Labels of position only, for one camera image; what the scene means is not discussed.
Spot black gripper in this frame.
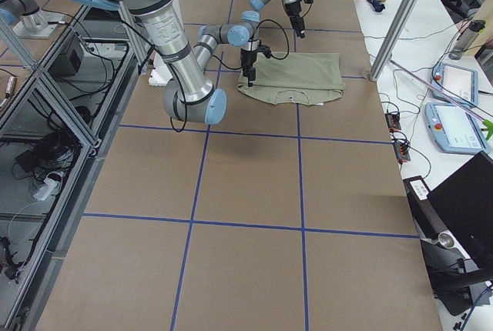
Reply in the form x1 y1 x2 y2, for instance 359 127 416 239
240 48 257 87
284 0 305 38

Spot olive green long-sleeve shirt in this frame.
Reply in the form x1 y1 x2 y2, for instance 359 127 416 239
237 52 346 105

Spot folded navy umbrella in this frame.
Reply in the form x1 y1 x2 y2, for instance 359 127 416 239
367 0 385 13

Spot far blue teach pendant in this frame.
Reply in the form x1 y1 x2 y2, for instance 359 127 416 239
431 62 478 105

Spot blue teach pendant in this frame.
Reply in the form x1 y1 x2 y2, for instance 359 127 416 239
424 102 491 155
431 62 478 105

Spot near blue teach pendant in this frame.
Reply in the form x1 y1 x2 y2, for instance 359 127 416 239
424 102 491 155

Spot reacher grabber stick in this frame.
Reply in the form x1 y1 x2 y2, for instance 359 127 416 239
389 59 492 140

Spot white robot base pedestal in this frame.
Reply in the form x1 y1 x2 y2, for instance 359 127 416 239
149 53 173 87

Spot aluminium frame post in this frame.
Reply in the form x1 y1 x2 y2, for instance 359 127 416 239
369 0 418 82

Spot black box under frame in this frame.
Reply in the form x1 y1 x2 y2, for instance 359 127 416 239
48 36 84 76

